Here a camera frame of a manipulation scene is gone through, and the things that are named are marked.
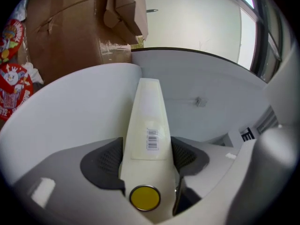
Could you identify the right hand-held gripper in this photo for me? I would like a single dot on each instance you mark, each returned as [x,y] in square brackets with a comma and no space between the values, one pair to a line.
[243,135]

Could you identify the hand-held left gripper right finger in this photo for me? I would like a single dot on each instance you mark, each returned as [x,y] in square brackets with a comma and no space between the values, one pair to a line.
[211,172]

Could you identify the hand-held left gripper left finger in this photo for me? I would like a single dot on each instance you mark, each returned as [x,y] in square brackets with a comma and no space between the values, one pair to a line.
[70,184]

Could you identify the cream rectangular box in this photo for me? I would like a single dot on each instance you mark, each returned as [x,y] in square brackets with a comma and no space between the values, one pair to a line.
[147,116]

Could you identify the grey slatted vent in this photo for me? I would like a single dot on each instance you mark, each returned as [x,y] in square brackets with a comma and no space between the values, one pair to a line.
[267,121]

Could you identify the white table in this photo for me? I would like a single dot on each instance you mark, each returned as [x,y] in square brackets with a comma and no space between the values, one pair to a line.
[70,102]

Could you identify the red printed packet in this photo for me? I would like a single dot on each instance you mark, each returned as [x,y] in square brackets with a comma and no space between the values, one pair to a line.
[14,92]
[11,39]

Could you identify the large taped cardboard box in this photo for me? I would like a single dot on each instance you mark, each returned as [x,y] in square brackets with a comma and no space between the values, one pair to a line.
[70,32]

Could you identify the small cardboard box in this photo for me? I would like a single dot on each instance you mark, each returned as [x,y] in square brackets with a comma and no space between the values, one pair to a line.
[131,8]

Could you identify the white wall outlet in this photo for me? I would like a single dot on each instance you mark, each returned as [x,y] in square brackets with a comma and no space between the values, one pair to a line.
[201,101]

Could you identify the dark window frame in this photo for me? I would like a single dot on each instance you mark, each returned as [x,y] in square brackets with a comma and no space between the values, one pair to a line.
[259,13]

